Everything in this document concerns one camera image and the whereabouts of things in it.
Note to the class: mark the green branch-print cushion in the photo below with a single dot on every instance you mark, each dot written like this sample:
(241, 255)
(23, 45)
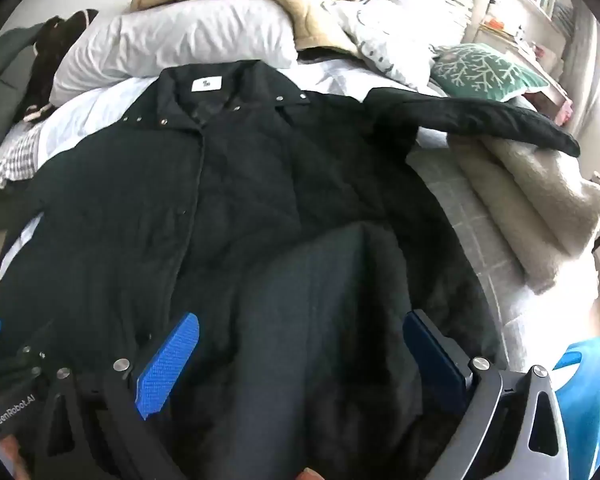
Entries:
(480, 70)

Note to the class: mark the orange box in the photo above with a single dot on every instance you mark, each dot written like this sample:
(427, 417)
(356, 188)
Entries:
(495, 24)

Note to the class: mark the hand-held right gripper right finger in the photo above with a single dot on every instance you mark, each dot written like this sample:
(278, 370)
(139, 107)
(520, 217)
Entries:
(432, 355)

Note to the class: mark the cream folded fleece blanket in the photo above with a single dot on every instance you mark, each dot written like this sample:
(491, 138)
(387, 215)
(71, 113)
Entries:
(530, 200)

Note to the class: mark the white patterned pillow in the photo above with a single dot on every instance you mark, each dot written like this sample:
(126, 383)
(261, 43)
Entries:
(395, 25)

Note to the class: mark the person's left hand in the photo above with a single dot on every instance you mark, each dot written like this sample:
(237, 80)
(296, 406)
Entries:
(12, 460)

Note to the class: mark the blue plastic bag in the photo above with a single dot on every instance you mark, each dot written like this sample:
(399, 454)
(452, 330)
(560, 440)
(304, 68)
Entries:
(590, 400)

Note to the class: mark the grey-green cloth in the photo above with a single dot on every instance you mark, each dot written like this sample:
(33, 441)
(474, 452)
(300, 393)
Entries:
(5, 85)

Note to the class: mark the dark brown garment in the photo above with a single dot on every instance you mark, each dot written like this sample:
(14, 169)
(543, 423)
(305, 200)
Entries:
(50, 60)

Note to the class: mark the black quilted coat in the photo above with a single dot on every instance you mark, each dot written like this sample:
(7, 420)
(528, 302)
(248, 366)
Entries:
(280, 185)

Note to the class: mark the grey curtain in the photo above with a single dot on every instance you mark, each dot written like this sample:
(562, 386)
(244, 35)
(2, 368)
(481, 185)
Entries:
(587, 70)

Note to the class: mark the white bedside desk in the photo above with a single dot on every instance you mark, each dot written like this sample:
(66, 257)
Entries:
(535, 65)

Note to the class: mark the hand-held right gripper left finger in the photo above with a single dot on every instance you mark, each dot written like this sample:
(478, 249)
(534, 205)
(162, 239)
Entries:
(172, 355)

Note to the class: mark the checkered cloth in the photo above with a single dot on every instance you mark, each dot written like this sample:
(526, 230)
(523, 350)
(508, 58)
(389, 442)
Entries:
(20, 157)

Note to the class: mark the person's right hand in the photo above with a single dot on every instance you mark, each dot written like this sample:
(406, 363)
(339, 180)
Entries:
(308, 474)

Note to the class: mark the plain white pillow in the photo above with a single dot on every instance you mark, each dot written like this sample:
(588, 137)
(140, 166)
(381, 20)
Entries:
(180, 40)

